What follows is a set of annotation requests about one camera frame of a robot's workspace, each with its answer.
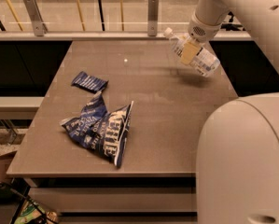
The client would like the large blue chip bag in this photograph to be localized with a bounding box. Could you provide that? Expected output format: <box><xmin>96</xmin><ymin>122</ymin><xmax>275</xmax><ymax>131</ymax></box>
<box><xmin>60</xmin><ymin>91</ymin><xmax>133</xmax><ymax>168</ymax></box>

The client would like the clear plastic water bottle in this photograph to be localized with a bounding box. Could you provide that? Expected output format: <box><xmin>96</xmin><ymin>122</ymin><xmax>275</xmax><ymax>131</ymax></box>
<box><xmin>163</xmin><ymin>28</ymin><xmax>220</xmax><ymax>77</ymax></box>

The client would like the small blue snack packet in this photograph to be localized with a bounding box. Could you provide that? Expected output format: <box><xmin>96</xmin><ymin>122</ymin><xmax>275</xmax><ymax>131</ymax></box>
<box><xmin>71</xmin><ymin>71</ymin><xmax>108</xmax><ymax>93</ymax></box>

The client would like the metal railing bracket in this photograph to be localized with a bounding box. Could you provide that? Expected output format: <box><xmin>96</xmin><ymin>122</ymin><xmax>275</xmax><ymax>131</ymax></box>
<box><xmin>147</xmin><ymin>0</ymin><xmax>159</xmax><ymax>36</ymax></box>
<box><xmin>23</xmin><ymin>0</ymin><xmax>48</xmax><ymax>36</ymax></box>

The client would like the middle metal railing bracket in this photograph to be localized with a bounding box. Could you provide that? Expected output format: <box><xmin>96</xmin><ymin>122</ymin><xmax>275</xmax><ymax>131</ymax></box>
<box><xmin>147</xmin><ymin>0</ymin><xmax>159</xmax><ymax>36</ymax></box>

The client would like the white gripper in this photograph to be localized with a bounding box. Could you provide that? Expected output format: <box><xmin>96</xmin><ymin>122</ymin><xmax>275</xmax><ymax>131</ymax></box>
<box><xmin>180</xmin><ymin>13</ymin><xmax>221</xmax><ymax>65</ymax></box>

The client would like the left metal railing bracket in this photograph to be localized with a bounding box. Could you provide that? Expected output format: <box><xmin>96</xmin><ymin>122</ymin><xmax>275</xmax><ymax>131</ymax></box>
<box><xmin>23</xmin><ymin>0</ymin><xmax>48</xmax><ymax>36</ymax></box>

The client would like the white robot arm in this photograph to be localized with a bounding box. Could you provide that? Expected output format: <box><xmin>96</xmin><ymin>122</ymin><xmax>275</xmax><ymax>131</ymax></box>
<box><xmin>188</xmin><ymin>0</ymin><xmax>279</xmax><ymax>224</ymax></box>

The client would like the green snack bag on floor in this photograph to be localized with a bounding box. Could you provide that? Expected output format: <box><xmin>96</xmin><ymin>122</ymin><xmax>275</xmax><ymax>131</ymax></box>
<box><xmin>14</xmin><ymin>200</ymin><xmax>59</xmax><ymax>224</ymax></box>

